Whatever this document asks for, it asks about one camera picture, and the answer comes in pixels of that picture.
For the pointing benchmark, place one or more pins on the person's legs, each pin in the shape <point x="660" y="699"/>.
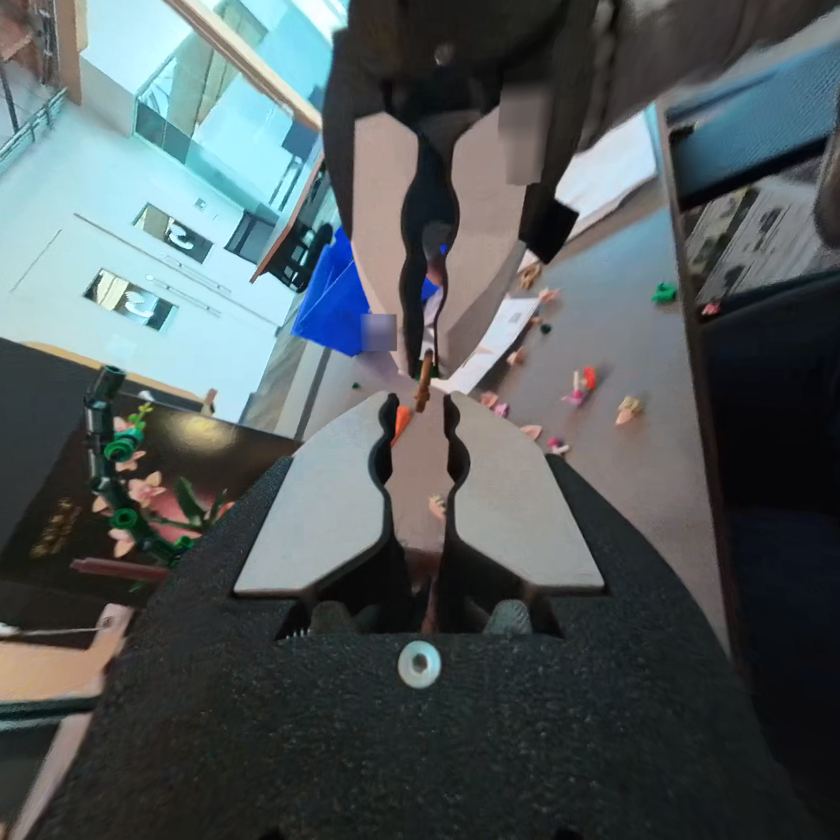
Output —
<point x="774" y="525"/>

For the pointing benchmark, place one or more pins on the brick orchid model in pot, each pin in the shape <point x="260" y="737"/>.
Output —
<point x="120" y="450"/>

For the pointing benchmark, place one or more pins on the person's right forearm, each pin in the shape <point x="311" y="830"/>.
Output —
<point x="709" y="46"/>

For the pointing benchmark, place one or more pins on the black orchid set box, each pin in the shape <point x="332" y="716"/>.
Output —
<point x="197" y="453"/>

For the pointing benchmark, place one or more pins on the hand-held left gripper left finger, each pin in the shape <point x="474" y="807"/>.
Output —
<point x="315" y="518"/>

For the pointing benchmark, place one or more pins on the printed white paper sheet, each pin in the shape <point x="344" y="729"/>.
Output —
<point x="610" y="170"/>

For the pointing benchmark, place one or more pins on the pile of bricks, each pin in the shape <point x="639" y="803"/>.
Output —
<point x="628" y="408"/>

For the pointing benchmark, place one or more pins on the small brick orchid flower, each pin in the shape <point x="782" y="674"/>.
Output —
<point x="425" y="384"/>

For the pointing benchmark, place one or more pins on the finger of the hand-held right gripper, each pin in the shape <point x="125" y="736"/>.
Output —
<point x="485" y="249"/>
<point x="380" y="229"/>

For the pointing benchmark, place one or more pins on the black mesh office chair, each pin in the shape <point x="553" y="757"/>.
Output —
<point x="249" y="236"/>

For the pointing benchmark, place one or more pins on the dark grey panel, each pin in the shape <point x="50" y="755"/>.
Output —
<point x="39" y="407"/>

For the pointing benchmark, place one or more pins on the grey desk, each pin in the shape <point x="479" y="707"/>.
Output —
<point x="623" y="512"/>

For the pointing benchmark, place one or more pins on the long wooden-top desk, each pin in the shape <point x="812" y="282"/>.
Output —
<point x="292" y="213"/>

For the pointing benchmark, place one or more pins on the blue plastic bin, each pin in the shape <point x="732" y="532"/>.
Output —
<point x="328" y="302"/>

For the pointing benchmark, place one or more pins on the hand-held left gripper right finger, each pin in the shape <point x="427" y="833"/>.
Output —
<point x="525" y="518"/>

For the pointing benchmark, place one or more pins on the orange brick separator tool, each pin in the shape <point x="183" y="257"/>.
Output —
<point x="401" y="420"/>

